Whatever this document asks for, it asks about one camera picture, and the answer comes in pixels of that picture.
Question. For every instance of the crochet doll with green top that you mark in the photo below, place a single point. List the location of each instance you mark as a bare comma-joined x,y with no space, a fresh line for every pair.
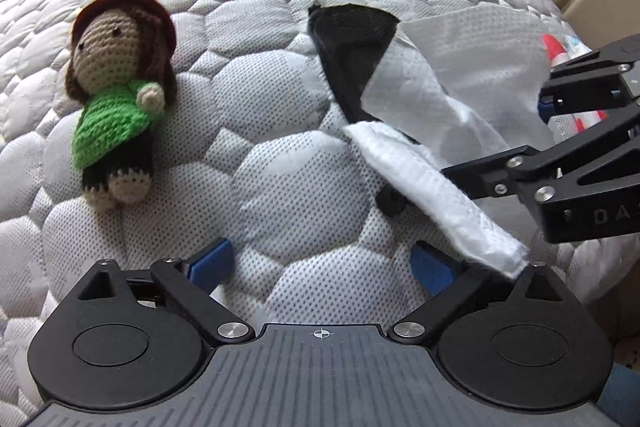
115,117

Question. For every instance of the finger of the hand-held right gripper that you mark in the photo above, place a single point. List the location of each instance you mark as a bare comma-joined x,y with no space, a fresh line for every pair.
500,172
590,82

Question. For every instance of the white tissue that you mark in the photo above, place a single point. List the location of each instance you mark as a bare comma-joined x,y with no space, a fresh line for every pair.
450,72

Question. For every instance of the white quilted mattress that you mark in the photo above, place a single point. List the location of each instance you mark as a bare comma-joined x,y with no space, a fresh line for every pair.
250,182

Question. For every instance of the red and white toy rocket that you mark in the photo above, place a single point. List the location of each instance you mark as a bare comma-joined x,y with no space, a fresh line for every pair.
552,49

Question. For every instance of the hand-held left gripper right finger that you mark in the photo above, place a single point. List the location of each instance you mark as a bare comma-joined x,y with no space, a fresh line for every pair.
432,269

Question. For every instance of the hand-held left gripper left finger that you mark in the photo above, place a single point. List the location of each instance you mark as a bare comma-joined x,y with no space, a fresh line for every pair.
210,264

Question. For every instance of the black pouch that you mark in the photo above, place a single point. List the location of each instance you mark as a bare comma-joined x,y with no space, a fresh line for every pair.
350,57

